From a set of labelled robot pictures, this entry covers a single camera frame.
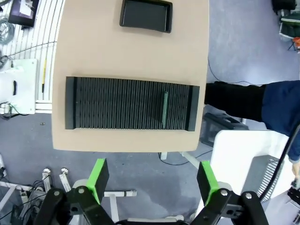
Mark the silver levelling foot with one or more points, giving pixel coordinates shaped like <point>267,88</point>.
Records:
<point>64,171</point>
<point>47,172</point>

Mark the black slotted PCB rack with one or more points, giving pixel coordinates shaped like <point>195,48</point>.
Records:
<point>117,105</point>

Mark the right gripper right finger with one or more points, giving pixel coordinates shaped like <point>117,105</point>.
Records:
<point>206,182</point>

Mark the white slotted mounting frame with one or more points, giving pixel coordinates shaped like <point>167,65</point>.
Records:
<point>44,35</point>

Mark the person body in blue jacket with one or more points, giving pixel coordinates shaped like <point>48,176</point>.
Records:
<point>281,105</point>

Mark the black plastic ESD tray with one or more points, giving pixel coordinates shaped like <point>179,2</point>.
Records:
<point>145,14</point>

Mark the green jacket with white stripes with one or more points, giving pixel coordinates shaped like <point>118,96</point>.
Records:
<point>289,28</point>

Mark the white side table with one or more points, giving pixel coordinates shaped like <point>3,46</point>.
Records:
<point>234,152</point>

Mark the white slotted plate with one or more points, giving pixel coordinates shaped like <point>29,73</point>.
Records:
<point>264,173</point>

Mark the black plastic crate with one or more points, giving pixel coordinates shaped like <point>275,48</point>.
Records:
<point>220,126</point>

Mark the white table leg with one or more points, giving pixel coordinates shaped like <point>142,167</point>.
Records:
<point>117,194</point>
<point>189,158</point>

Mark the person's left forearm blue sleeve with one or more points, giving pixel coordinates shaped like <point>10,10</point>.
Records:
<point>295,152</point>

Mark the black bag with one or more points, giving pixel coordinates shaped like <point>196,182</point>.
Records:
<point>286,5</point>

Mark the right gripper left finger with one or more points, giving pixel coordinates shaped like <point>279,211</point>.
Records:
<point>99,180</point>

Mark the black tablet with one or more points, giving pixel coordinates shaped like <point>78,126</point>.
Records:
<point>16,14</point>

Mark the person's left hand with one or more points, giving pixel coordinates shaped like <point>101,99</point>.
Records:
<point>297,173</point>

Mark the green perforated circuit board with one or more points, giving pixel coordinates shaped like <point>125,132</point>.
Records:
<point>165,110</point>

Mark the yellow black marker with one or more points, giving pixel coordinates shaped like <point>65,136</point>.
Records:
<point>44,72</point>

